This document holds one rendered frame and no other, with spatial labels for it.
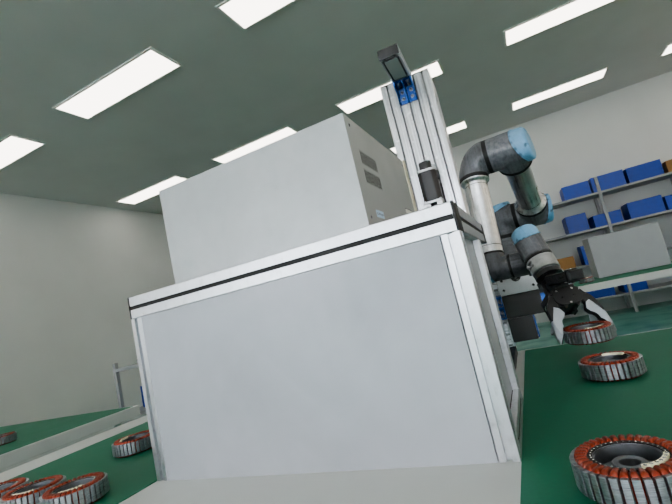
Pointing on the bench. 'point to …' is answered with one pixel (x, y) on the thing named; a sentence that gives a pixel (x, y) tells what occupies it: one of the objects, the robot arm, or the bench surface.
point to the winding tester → (283, 198)
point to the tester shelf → (313, 257)
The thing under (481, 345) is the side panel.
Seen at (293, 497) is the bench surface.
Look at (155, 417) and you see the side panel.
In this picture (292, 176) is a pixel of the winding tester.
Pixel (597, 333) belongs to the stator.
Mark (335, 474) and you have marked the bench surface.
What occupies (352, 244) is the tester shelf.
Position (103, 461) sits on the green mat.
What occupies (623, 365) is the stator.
